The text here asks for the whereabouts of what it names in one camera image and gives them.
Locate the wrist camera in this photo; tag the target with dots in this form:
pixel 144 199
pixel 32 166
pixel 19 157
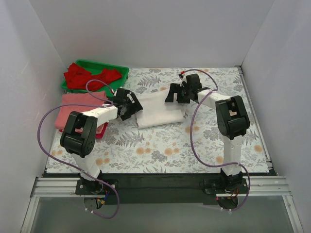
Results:
pixel 183 79
pixel 128 96

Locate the green plastic bin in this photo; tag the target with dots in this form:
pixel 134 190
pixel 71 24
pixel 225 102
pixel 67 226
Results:
pixel 94 68

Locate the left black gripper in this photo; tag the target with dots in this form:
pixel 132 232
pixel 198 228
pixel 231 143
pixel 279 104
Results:
pixel 131 107

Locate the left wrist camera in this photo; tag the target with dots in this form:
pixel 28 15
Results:
pixel 128 96

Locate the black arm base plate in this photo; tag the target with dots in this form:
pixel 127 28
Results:
pixel 147 188

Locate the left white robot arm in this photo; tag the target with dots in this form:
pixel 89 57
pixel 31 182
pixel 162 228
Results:
pixel 79 134

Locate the white t shirt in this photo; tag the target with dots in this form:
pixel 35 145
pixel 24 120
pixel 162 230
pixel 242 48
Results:
pixel 157 112

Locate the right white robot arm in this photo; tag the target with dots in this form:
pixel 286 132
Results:
pixel 232 122

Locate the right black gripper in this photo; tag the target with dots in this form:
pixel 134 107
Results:
pixel 178 91

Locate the folded pink t shirt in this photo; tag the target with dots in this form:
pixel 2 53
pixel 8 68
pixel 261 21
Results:
pixel 79 98

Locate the red t shirt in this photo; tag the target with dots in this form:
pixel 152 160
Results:
pixel 77 77

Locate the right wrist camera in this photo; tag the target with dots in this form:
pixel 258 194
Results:
pixel 183 79

